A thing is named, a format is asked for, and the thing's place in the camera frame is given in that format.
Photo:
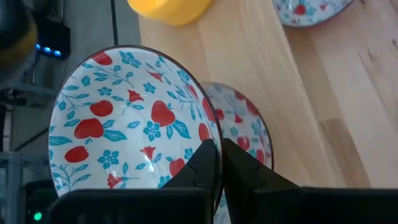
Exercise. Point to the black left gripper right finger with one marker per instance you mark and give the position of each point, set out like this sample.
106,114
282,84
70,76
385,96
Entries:
248,193

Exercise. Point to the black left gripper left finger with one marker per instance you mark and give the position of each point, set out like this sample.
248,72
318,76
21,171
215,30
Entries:
192,196

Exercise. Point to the red bowl floral inside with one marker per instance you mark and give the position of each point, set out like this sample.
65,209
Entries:
308,12
124,124
242,124

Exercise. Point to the yellow mini bowl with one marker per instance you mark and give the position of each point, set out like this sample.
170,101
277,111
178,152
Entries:
171,12

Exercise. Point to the black box green light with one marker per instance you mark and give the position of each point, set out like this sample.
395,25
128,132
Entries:
37,202

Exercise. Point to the black box blue lights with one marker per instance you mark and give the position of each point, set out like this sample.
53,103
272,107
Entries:
53,37

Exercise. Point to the grey metal frame leg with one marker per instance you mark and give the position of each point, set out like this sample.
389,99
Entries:
14,193

